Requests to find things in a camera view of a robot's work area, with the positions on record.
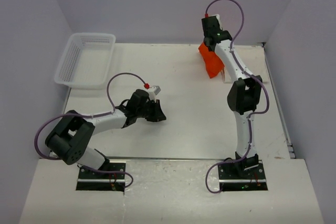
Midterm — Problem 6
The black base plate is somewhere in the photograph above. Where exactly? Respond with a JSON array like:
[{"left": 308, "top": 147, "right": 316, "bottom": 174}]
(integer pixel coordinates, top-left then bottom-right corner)
[
  {"left": 218, "top": 160, "right": 268, "bottom": 192},
  {"left": 76, "top": 165, "right": 125, "bottom": 192}
]

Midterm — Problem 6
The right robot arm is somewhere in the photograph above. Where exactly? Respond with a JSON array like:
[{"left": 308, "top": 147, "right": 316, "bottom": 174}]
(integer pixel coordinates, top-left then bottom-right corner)
[{"left": 202, "top": 14, "right": 262, "bottom": 178}]

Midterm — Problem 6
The orange t-shirt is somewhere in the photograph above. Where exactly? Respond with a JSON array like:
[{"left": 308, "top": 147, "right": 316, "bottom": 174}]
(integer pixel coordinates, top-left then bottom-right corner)
[{"left": 198, "top": 43, "right": 225, "bottom": 79}]

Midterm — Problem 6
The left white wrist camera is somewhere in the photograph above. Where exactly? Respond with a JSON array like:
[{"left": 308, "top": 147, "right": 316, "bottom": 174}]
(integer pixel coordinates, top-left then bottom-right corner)
[{"left": 147, "top": 86, "right": 161, "bottom": 102}]

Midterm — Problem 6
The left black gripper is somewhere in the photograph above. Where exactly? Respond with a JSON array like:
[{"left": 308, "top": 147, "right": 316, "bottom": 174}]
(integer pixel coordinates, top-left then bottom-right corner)
[{"left": 136, "top": 99, "right": 166, "bottom": 122}]

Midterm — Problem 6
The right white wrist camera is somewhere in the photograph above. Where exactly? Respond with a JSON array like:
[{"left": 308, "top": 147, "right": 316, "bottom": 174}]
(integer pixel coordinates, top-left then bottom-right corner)
[{"left": 214, "top": 14, "right": 223, "bottom": 31}]

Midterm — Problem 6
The folded white t-shirt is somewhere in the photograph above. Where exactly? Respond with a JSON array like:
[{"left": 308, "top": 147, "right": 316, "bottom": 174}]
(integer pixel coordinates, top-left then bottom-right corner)
[{"left": 220, "top": 69, "right": 270, "bottom": 83}]

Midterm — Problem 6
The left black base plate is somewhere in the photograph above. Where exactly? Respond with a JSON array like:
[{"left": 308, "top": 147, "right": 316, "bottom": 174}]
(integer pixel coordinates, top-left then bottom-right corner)
[{"left": 76, "top": 165, "right": 125, "bottom": 192}]

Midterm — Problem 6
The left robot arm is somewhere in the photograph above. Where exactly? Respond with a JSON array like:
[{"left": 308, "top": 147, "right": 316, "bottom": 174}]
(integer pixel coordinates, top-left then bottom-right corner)
[{"left": 45, "top": 86, "right": 166, "bottom": 178}]

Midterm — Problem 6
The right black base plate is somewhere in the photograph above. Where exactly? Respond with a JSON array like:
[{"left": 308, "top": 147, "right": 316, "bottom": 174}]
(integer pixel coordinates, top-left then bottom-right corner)
[{"left": 218, "top": 160, "right": 268, "bottom": 192}]

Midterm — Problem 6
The white plastic basket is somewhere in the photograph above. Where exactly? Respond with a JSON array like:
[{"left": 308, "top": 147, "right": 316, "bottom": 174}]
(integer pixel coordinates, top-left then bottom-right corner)
[{"left": 54, "top": 33, "right": 116, "bottom": 90}]

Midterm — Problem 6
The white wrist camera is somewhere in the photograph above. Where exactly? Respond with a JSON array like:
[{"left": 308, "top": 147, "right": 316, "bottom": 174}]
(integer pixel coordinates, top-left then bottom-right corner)
[
  {"left": 147, "top": 86, "right": 161, "bottom": 102},
  {"left": 214, "top": 14, "right": 223, "bottom": 31}
]

